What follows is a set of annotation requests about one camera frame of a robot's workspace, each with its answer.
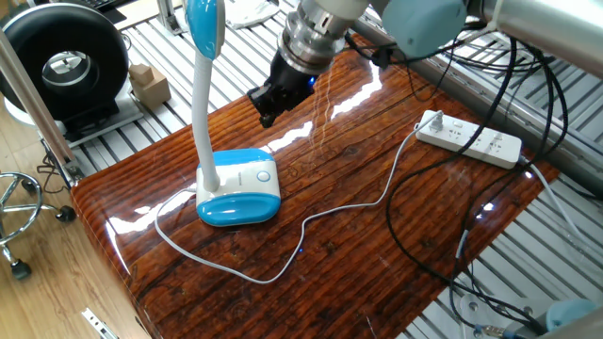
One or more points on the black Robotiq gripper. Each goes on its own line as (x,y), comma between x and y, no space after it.
(294,85)

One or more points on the blue and white desk lamp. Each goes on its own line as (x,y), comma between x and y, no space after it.
(235,188)

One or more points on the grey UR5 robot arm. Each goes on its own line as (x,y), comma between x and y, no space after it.
(424,21)

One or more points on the white plastic bag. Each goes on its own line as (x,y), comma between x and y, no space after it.
(249,11)

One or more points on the small cardboard box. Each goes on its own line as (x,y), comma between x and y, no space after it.
(140,74)

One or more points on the short aluminium profile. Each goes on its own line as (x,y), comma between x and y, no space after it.
(169,16)

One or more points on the white power strip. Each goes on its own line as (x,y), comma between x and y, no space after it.
(471,139)

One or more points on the chrome stool with casters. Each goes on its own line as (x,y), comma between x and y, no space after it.
(66,214)

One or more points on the white fan base plate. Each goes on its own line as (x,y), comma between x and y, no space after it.
(127,113)

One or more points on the aluminium frame post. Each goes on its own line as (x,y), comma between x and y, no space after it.
(28,89)

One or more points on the black round duct fan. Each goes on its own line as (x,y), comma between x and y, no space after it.
(28,42)

